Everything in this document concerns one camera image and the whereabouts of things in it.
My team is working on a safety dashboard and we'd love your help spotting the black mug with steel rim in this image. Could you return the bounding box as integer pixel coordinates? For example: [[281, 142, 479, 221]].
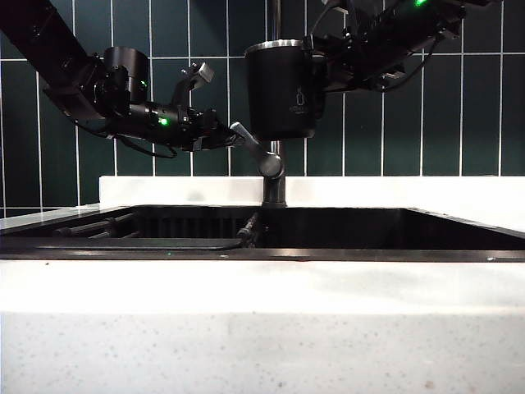
[[243, 38, 330, 141]]

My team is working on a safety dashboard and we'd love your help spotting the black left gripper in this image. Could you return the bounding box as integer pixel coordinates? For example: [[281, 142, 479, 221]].
[[126, 101, 244, 153]]

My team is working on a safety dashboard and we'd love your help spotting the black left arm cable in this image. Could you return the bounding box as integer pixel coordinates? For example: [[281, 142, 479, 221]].
[[74, 118, 179, 159]]

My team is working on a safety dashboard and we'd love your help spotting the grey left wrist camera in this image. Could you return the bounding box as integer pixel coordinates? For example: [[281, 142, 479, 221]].
[[171, 62, 216, 108]]

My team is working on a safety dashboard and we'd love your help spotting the black sink drain rack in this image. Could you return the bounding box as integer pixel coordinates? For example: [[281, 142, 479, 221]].
[[51, 209, 248, 251]]

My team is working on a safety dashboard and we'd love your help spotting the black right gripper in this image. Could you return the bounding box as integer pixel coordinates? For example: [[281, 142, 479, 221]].
[[303, 24, 412, 94]]

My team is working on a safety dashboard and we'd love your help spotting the dark metal faucet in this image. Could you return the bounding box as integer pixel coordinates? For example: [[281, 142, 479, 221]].
[[260, 0, 287, 208]]

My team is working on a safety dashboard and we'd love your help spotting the grey metal faucet lever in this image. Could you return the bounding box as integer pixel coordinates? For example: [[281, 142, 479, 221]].
[[229, 121, 285, 181]]

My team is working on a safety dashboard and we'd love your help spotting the black sink basin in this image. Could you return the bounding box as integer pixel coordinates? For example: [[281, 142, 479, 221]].
[[0, 204, 525, 263]]

